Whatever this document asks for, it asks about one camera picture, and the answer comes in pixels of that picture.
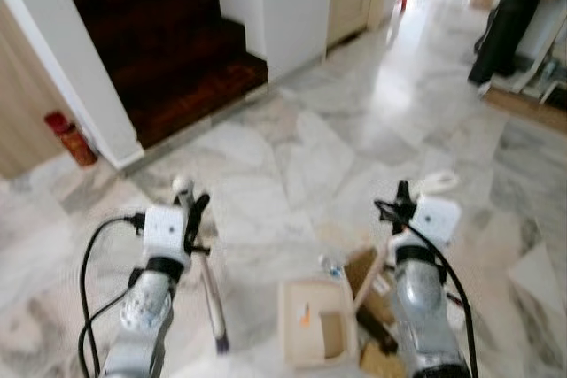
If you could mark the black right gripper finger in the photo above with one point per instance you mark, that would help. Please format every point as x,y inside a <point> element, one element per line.
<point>404,200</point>

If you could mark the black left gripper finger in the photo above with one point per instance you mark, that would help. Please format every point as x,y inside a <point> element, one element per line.
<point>198,212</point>

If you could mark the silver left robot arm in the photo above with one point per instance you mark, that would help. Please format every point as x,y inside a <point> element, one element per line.
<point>146,316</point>

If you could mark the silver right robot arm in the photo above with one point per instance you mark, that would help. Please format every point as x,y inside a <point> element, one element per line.
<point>421,307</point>

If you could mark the brown cardboard piece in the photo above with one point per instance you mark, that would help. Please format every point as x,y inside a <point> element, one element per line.
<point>368,273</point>

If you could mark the crumpled clear plastic litter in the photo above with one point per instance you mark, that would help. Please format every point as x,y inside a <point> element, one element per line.
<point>332,265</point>

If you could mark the red cylindrical canister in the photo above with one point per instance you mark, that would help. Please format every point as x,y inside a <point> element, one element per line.
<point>73,139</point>

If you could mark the dark wooden staircase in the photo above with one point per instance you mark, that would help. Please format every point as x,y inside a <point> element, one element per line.
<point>159,42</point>

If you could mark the white shelf rack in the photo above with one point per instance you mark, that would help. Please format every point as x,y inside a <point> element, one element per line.
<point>545,42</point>

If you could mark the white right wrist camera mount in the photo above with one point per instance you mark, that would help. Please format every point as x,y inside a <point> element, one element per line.
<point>437,219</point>

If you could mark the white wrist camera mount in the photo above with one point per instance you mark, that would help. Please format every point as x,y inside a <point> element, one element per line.
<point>437,219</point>
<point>164,230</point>

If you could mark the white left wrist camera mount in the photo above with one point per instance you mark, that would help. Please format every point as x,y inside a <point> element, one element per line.
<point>164,230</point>

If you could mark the light wooden wall panel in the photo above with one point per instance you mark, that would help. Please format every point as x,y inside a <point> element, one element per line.
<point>18,104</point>

